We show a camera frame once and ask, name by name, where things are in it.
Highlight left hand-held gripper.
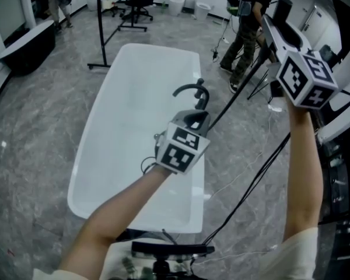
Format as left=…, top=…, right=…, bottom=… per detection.
left=154, top=109, right=212, bottom=176

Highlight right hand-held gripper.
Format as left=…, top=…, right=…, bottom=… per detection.
left=262, top=13, right=339, bottom=111

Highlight black shower hose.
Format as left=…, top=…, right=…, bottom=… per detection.
left=208, top=52, right=266, bottom=131

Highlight person's right forearm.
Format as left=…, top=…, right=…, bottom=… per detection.
left=282, top=99, right=324, bottom=243

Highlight person's left forearm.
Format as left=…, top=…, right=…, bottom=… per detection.
left=58, top=164, right=172, bottom=274

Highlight white bathtub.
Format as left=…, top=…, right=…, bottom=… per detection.
left=67, top=43, right=207, bottom=235

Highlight white curved fixture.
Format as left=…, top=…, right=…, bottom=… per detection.
left=317, top=80, right=350, bottom=146

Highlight person's dark trousers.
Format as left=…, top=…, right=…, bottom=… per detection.
left=115, top=228, right=179, bottom=246

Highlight black equipment rack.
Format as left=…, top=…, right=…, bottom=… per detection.
left=319, top=143, right=350, bottom=262

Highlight person's cream shirt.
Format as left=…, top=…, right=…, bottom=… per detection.
left=31, top=227, right=319, bottom=280

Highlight black looped gripper cable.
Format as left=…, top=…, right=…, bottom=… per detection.
left=139, top=155, right=160, bottom=175

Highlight black gripper cable pair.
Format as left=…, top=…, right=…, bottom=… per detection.
left=201, top=132, right=292, bottom=244

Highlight black rolling frame stand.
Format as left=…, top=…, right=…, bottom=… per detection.
left=86, top=0, right=148, bottom=70

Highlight black chest mount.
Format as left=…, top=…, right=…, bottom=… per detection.
left=130, top=240, right=215, bottom=280

